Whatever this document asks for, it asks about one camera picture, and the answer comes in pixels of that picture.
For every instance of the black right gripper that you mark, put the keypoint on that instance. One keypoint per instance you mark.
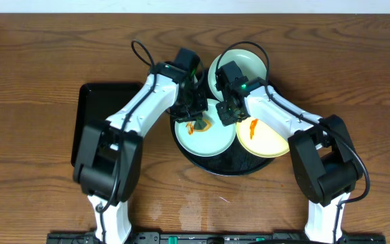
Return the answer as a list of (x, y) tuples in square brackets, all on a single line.
[(225, 119)]

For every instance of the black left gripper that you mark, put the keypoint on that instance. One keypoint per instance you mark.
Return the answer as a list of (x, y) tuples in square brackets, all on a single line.
[(191, 113)]

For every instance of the orange green sponge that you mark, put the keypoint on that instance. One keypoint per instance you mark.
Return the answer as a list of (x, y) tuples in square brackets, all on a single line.
[(201, 125)]

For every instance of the light green plate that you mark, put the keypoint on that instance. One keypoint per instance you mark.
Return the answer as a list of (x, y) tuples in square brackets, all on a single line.
[(249, 63), (211, 141)]

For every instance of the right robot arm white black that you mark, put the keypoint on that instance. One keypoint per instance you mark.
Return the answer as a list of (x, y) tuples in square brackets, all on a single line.
[(324, 160)]

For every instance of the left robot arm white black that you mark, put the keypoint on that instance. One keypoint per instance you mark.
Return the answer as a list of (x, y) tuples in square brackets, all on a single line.
[(109, 154)]

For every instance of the black round tray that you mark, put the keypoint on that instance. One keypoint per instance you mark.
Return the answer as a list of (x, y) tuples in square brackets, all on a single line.
[(235, 161)]

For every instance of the black rectangular tray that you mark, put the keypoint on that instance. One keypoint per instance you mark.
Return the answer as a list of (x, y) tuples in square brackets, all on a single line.
[(97, 101)]

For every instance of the yellow plate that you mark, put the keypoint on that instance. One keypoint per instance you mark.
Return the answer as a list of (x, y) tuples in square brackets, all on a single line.
[(260, 139)]

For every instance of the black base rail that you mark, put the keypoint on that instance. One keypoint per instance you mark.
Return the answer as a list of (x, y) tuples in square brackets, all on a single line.
[(175, 238)]

